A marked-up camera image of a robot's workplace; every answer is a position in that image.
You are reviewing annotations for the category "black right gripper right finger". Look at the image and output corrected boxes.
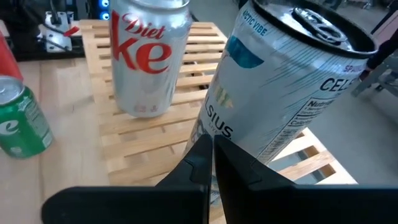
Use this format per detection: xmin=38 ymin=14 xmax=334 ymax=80
xmin=213 ymin=134 xmax=398 ymax=224

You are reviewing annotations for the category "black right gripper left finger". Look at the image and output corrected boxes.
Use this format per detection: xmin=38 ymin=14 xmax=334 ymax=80
xmin=41 ymin=133 xmax=214 ymax=224

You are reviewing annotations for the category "silver Diet Coke can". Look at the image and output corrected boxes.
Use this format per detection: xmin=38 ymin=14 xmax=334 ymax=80
xmin=108 ymin=0 xmax=193 ymax=118

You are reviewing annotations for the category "wooden slatted shelf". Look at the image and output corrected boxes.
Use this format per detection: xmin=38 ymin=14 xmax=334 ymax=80
xmin=79 ymin=19 xmax=358 ymax=187

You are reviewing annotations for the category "grey metal stand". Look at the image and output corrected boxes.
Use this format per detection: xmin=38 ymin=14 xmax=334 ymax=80
xmin=351 ymin=51 xmax=398 ymax=98

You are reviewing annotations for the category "red tag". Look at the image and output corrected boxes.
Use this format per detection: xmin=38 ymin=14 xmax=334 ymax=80
xmin=63 ymin=26 xmax=80 ymax=37

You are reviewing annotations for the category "black computer with blue light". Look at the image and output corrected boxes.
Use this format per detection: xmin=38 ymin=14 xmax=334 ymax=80
xmin=87 ymin=0 xmax=110 ymax=21

